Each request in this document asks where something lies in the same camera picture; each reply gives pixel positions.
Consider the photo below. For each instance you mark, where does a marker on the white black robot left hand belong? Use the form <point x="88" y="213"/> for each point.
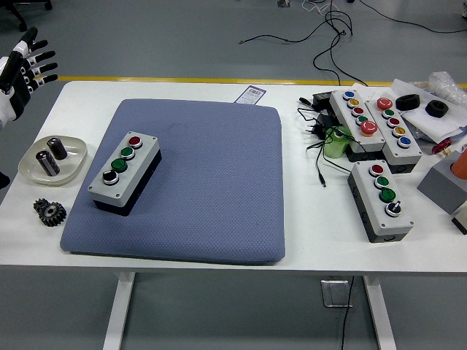
<point x="20" y="84"/>

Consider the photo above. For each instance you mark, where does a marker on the grey four-button control box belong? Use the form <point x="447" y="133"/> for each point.
<point x="140" y="160"/>
<point x="368" y="197"/>

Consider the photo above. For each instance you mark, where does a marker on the grey five-button control box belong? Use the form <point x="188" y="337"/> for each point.
<point x="408" y="153"/>
<point x="344" y="113"/>

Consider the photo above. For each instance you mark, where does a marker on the black office chair base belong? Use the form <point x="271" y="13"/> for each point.
<point x="18" y="14"/>

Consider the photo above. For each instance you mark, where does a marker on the cream shallow dish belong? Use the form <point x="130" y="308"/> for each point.
<point x="73" y="160"/>

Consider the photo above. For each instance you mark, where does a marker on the black metal gear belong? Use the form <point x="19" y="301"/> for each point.
<point x="39" y="205"/>
<point x="54" y="213"/>

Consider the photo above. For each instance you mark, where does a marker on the blue-grey textured mat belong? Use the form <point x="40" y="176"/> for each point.
<point x="204" y="175"/>

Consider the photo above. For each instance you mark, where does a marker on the purple white label card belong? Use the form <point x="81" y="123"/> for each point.
<point x="251" y="95"/>

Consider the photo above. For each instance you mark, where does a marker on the white table leg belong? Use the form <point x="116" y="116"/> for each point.
<point x="381" y="317"/>
<point x="118" y="313"/>

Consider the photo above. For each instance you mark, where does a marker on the black power adapter brick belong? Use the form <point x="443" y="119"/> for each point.
<point x="321" y="99"/>

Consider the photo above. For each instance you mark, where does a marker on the black plug adapter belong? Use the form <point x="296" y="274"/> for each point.
<point x="324" y="122"/>

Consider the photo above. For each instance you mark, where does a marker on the green plastic holder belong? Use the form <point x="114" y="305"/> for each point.
<point x="333" y="147"/>

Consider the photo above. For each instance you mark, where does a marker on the white paper sheet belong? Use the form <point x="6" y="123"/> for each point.
<point x="430" y="125"/>

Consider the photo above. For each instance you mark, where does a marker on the red small part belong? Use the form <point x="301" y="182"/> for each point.
<point x="439" y="147"/>

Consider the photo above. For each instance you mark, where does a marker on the clear bubble wrap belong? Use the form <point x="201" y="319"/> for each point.
<point x="447" y="87"/>

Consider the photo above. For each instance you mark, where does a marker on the grey block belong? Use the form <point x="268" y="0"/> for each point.
<point x="441" y="189"/>

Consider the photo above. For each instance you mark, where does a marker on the orange cylinder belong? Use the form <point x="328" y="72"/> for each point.
<point x="460" y="166"/>

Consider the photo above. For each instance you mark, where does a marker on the white black small box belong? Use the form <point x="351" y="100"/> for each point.
<point x="461" y="220"/>

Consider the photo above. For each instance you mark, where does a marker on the metal bracket under table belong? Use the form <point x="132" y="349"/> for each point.
<point x="328" y="295"/>

